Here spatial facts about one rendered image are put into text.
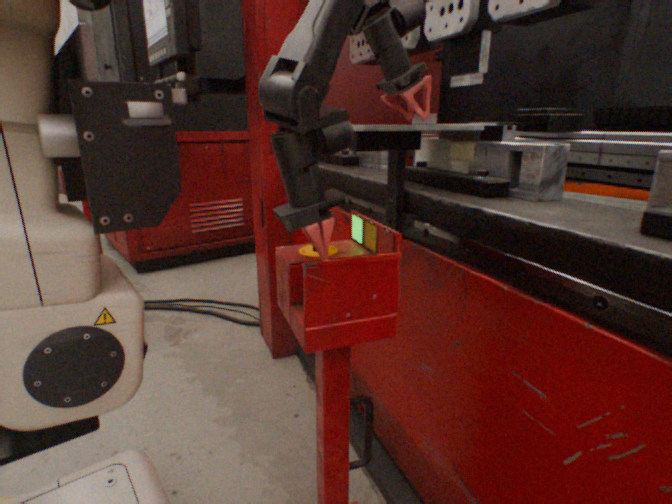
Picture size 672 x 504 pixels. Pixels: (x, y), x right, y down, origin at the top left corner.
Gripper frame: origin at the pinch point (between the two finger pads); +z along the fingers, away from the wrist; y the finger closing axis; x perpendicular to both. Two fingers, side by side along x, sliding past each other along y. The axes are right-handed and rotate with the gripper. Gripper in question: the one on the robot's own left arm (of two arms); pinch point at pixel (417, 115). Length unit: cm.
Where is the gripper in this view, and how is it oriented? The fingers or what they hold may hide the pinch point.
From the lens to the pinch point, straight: 92.6
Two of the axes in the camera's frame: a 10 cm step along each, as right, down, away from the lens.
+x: -7.8, 6.0, -1.8
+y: -3.9, -2.5, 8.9
